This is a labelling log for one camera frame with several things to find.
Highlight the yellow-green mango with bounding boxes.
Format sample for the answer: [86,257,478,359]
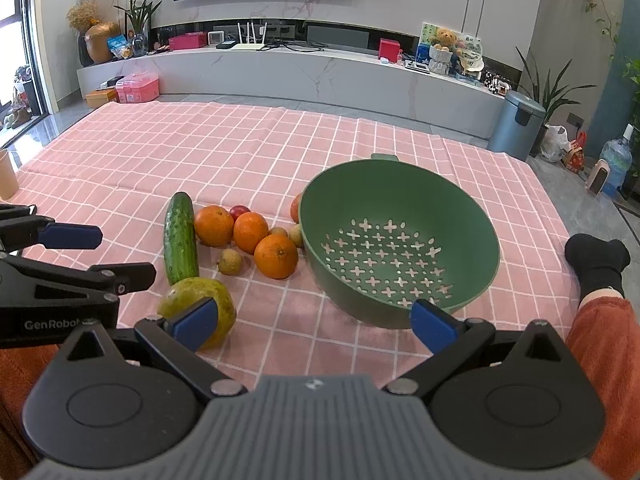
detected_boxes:
[157,278,236,351]

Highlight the green cucumber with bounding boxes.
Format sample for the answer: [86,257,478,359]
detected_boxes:
[163,192,200,285]

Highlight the brown longan front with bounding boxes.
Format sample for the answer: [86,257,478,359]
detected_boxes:
[218,248,243,275]

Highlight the brown longan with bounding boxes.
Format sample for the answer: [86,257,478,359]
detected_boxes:
[218,248,243,275]
[288,224,304,248]
[269,226,288,236]

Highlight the orange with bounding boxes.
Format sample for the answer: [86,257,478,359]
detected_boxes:
[194,206,234,247]
[254,234,298,280]
[233,212,269,255]

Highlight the orange front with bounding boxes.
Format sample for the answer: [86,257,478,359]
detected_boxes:
[254,234,298,280]

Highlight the beige cup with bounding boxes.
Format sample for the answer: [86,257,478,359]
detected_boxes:
[0,150,20,200]

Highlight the green colander bowl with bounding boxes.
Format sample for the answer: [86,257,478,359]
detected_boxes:
[298,154,500,330]

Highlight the red cherry tomato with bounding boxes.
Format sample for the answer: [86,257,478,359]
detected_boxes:
[229,205,250,220]

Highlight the pink checkered tablecloth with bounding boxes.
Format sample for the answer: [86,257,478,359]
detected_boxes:
[14,102,578,387]

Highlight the orange trouser leg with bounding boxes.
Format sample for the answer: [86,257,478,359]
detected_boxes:
[566,296,639,479]

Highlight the orange cardboard box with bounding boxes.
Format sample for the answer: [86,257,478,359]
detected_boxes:
[86,88,118,108]

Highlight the black sock foot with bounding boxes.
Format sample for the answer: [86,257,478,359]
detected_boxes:
[564,233,630,300]

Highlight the red apple behind bowl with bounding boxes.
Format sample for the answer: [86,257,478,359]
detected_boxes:
[290,193,303,223]

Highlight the pink storage box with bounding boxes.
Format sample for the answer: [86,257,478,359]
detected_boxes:
[116,72,160,104]

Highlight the blue-grey trash bin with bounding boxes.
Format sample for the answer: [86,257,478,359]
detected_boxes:
[487,90,546,162]

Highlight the gold vase dried flowers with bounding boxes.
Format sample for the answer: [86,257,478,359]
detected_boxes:
[66,0,122,66]

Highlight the marble tv console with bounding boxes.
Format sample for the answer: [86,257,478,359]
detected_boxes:
[77,47,503,139]

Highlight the water bottle jug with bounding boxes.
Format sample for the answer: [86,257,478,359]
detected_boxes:
[600,124,634,196]

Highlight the potted plant glass vase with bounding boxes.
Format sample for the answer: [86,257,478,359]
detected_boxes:
[116,0,162,58]

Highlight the magenta flat box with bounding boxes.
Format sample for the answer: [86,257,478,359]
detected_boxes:
[169,32,208,51]

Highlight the potted green plant right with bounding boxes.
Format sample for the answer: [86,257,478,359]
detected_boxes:
[515,48,594,157]

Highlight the white wifi router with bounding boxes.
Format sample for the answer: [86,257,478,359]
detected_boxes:
[233,21,267,51]

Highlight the red box on shelf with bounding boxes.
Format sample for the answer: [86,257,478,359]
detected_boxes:
[378,38,401,64]

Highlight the teddy bear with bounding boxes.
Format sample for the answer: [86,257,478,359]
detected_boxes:
[432,27,458,52]

